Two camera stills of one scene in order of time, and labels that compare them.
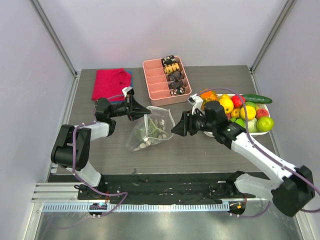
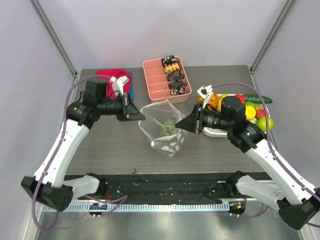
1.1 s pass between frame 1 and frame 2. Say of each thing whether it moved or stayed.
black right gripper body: stayed
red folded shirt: stayed
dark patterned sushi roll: stayed
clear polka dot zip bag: moved
